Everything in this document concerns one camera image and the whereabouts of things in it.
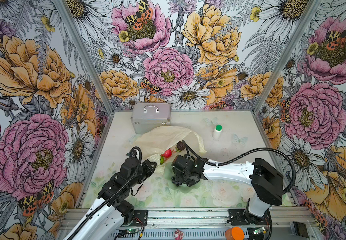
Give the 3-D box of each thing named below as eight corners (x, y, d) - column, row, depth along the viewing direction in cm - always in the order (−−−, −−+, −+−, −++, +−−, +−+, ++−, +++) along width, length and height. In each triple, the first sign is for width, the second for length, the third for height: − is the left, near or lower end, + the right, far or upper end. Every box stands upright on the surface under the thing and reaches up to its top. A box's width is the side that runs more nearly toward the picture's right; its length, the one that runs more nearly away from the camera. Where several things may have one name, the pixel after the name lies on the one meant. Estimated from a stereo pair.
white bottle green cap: (213, 140, 106) (216, 131, 99) (212, 133, 110) (215, 124, 102) (220, 140, 106) (223, 131, 99) (218, 133, 110) (221, 124, 102)
